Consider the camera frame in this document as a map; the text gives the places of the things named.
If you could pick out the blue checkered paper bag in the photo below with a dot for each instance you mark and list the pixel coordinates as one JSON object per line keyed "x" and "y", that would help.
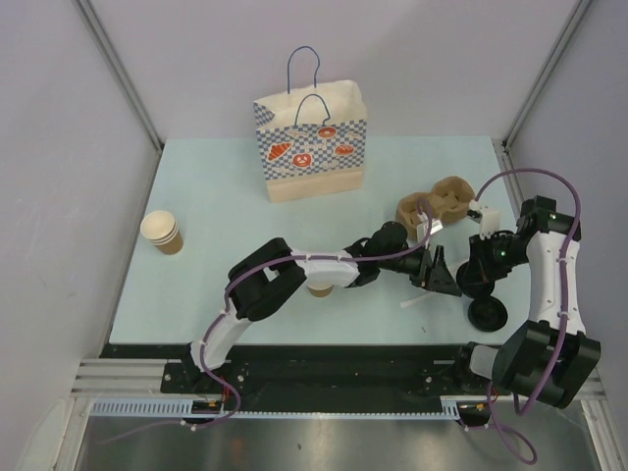
{"x": 312, "y": 139}

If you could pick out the single black cup lid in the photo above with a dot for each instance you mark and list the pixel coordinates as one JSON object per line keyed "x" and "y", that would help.
{"x": 470, "y": 288}

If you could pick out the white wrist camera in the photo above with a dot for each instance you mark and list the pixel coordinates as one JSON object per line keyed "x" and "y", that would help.
{"x": 426, "y": 229}
{"x": 487, "y": 218}

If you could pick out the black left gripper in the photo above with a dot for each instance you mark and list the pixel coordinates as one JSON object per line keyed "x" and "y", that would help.
{"x": 442, "y": 281}

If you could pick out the stack of brown paper cups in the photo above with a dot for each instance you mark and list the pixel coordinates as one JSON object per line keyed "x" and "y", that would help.
{"x": 161, "y": 229}

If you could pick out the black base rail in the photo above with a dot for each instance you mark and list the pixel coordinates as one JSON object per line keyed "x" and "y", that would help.
{"x": 341, "y": 379}

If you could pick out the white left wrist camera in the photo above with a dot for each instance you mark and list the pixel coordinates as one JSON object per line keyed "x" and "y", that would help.
{"x": 426, "y": 229}

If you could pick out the aluminium frame post right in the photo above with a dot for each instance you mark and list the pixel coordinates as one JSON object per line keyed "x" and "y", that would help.
{"x": 549, "y": 67}

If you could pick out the aluminium frame post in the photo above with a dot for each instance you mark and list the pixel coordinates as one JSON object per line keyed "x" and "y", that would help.
{"x": 112, "y": 60}
{"x": 549, "y": 67}

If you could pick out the stack of black cup lids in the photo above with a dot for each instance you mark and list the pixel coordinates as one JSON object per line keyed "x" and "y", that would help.
{"x": 487, "y": 314}

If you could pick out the aluminium frame rail right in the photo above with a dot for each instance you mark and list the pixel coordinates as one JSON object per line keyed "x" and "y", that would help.
{"x": 592, "y": 397}

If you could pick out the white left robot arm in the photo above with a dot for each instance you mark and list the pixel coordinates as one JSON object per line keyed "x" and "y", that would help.
{"x": 260, "y": 284}

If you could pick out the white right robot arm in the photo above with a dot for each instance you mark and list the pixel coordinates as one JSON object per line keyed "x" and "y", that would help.
{"x": 549, "y": 357}

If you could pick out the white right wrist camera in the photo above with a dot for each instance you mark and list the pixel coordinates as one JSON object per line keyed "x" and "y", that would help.
{"x": 487, "y": 218}

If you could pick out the aluminium frame post left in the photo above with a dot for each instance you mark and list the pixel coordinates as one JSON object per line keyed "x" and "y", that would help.
{"x": 112, "y": 60}

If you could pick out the white wrapped straw front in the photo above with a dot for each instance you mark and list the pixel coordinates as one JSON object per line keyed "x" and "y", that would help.
{"x": 414, "y": 301}

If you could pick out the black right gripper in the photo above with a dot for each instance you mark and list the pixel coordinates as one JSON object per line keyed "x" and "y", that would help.
{"x": 479, "y": 255}

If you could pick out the single brown paper cup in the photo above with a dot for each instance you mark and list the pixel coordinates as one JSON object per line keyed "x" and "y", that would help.
{"x": 320, "y": 291}

